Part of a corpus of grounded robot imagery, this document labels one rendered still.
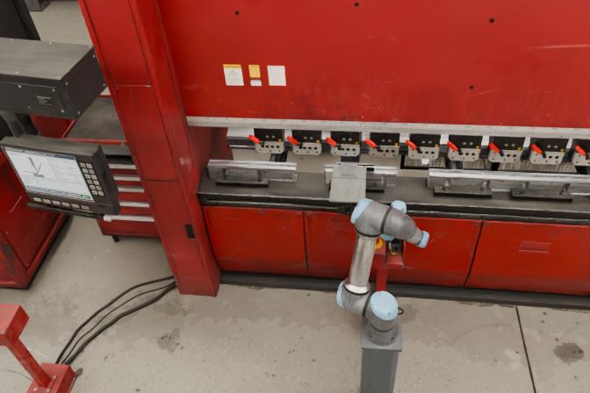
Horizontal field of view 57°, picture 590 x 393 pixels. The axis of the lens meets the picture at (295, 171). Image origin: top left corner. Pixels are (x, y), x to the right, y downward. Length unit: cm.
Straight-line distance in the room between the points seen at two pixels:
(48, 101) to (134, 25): 47
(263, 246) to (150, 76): 132
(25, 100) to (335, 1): 131
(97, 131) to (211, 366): 158
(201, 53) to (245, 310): 172
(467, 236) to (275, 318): 129
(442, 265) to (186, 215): 152
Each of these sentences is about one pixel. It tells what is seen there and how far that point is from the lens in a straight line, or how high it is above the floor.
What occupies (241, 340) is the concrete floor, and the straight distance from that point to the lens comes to 348.
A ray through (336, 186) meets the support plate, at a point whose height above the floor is 100.
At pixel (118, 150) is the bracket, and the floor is 121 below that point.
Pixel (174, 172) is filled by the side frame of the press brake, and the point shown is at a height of 112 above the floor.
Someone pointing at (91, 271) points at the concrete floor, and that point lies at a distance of 408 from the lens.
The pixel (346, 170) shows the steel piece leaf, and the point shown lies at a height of 100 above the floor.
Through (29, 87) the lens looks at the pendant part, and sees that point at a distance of 229.
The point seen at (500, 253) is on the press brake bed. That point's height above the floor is 50.
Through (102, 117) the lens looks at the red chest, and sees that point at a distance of 366.
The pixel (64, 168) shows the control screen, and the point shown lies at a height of 150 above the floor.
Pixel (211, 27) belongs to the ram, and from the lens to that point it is 254.
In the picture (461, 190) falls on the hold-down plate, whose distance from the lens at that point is 301.
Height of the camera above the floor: 298
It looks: 43 degrees down
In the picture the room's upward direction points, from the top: 5 degrees counter-clockwise
